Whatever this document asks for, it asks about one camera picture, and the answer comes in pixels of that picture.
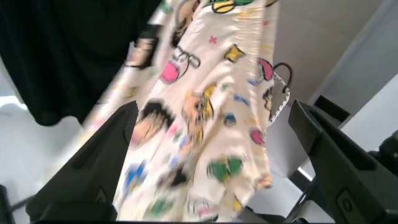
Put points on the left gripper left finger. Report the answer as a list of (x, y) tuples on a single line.
[(93, 174)]

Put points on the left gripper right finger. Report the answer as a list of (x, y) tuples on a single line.
[(357, 186)]

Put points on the black garment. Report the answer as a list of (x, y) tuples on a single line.
[(62, 56)]

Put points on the cream printed garment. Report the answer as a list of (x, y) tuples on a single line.
[(211, 124)]

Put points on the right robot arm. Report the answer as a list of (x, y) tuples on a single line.
[(387, 152)]

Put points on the white laundry basket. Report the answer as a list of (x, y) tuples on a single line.
[(281, 96)]

